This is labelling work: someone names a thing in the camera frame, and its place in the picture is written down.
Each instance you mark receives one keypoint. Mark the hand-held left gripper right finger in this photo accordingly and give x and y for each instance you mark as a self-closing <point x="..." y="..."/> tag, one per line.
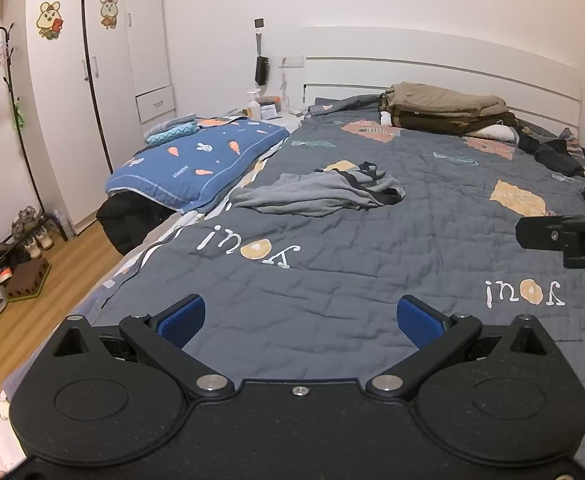
<point x="420" y="322"/>

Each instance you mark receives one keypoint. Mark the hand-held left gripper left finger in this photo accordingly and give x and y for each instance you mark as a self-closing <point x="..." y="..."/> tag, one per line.
<point x="182" y="317"/>

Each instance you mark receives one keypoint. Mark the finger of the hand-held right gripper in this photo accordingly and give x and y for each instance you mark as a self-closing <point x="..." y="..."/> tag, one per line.
<point x="537" y="232"/>

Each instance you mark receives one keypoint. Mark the grey sweatshirt with black trim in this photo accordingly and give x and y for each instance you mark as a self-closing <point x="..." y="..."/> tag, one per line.
<point x="312" y="192"/>

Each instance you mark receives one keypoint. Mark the pile of black clothes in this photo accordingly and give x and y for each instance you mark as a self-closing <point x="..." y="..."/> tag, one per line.
<point x="552" y="155"/>

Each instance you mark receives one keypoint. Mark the dark grey printed quilt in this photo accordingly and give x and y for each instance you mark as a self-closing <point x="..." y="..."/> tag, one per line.
<point x="347" y="250"/>

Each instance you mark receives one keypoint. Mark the black jacket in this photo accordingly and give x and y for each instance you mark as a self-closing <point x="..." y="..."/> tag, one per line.
<point x="127" y="225"/>

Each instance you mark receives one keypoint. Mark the white folded garment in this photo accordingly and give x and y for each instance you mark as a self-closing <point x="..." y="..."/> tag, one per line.
<point x="495" y="133"/>

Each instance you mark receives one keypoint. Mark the dark brown folded garment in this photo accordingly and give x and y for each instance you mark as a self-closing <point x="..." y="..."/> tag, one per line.
<point x="437" y="122"/>

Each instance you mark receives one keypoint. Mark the blue carrot print pillow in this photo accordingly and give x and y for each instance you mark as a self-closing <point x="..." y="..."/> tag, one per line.
<point x="192" y="160"/>

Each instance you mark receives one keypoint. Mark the brown hexagonal mat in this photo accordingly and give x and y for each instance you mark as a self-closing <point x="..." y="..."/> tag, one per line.
<point x="27" y="282"/>

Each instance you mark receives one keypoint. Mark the pair of beige boots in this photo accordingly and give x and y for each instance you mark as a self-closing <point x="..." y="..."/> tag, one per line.
<point x="40" y="242"/>

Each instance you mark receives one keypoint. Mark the black shoe rack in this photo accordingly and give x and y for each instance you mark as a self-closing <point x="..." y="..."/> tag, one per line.
<point x="52" y="220"/>

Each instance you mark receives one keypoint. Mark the khaki folded pants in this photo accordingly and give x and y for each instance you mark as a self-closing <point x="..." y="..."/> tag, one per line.
<point x="437" y="97"/>

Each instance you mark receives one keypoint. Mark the teal patterned folded towel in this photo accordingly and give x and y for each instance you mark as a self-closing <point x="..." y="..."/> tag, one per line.
<point x="175" y="134"/>

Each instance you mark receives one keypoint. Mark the pair of camouflage boots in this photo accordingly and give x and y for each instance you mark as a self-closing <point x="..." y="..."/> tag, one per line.
<point x="26" y="220"/>

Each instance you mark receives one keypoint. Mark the small white bottle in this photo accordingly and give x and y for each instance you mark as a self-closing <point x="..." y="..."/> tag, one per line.
<point x="385" y="118"/>

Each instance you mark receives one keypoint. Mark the white bed headboard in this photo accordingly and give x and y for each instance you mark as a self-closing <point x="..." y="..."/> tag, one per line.
<point x="422" y="55"/>

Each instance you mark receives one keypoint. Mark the white nightstand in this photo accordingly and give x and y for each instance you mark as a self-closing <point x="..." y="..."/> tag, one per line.
<point x="285" y="121"/>

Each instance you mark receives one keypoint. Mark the white lotion bottle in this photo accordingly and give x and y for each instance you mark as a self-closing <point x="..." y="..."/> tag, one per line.
<point x="254" y="107"/>

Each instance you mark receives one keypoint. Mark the dark grey pillow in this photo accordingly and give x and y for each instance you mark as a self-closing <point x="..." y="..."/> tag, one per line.
<point x="342" y="105"/>

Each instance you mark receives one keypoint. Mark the white wardrobe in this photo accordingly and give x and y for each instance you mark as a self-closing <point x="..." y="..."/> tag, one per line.
<point x="62" y="110"/>

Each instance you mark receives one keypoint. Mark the black hairbrush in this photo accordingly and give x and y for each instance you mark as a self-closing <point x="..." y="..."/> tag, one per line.
<point x="262" y="71"/>

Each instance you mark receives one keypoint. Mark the green hanging ornament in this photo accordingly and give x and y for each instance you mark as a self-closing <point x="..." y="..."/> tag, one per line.
<point x="19" y="112"/>

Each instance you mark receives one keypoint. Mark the black coat rack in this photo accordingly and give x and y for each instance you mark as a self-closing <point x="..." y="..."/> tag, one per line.
<point x="8" y="60"/>

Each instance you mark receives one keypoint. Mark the rabbit sticker with red envelope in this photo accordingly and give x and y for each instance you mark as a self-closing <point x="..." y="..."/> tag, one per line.
<point x="50" y="20"/>

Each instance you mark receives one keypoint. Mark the white wall socket strip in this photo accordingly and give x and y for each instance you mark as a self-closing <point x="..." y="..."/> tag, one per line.
<point x="292" y="61"/>

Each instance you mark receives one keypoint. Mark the rabbit wall sticker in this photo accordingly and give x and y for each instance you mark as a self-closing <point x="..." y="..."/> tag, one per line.
<point x="108" y="11"/>

